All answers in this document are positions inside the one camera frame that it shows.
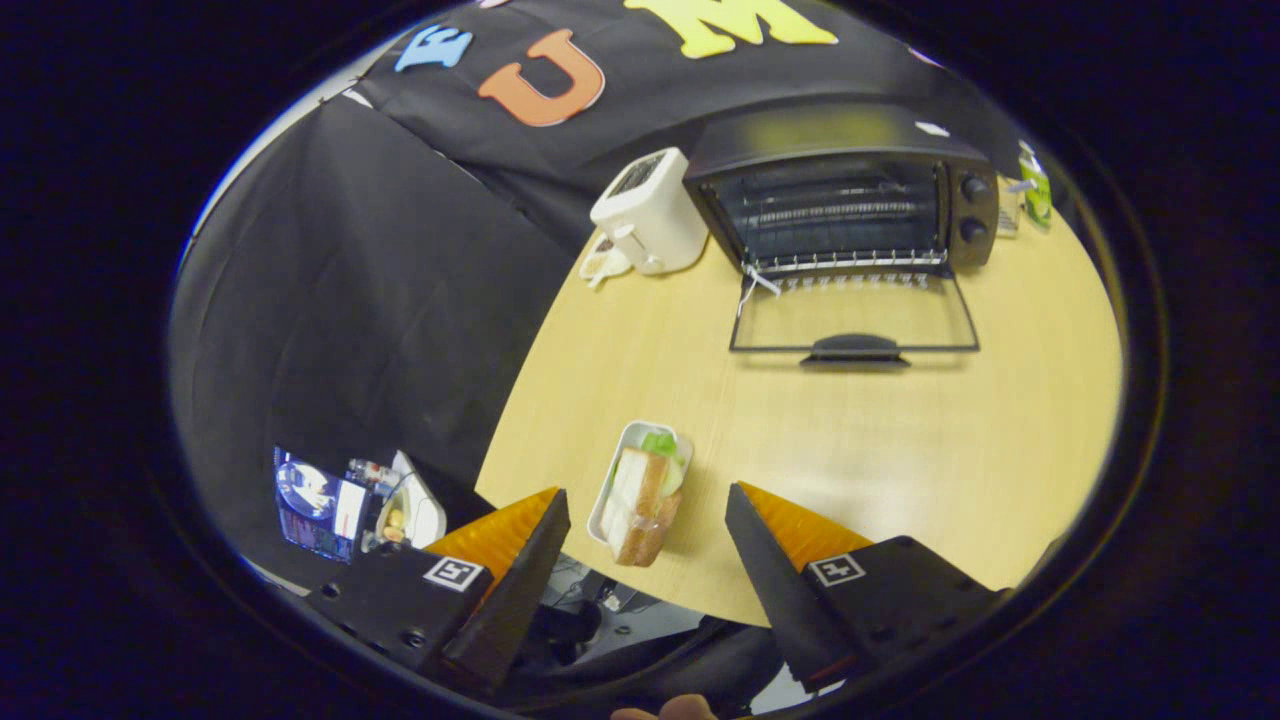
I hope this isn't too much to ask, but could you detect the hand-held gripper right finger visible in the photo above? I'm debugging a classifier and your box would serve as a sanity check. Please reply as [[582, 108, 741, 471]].
[[724, 482, 1011, 696]]

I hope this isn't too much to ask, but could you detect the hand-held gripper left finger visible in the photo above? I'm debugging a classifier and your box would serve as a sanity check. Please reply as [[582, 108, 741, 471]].
[[305, 487, 571, 696]]

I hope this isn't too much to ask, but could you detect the sandwich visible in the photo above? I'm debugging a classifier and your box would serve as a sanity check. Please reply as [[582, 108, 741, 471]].
[[598, 432, 693, 568]]

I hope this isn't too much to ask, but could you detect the black toaster oven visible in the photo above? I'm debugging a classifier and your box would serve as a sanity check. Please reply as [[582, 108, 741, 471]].
[[683, 100, 1001, 369]]

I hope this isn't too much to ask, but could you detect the white food tray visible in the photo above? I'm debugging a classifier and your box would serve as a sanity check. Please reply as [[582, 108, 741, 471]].
[[586, 420, 694, 546]]

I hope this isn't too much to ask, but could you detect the white pop-up toaster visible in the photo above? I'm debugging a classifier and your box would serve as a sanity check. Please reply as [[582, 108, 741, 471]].
[[590, 147, 711, 276]]

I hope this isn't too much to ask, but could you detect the white curved plastic item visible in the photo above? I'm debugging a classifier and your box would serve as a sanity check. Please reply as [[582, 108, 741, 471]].
[[378, 450, 448, 551]]

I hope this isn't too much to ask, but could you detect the blue printed box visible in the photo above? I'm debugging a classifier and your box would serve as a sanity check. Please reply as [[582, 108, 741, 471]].
[[273, 447, 371, 563]]

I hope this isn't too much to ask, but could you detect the green label drink bottle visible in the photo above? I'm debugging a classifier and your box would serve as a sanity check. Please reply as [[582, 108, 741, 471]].
[[1015, 140, 1054, 233]]

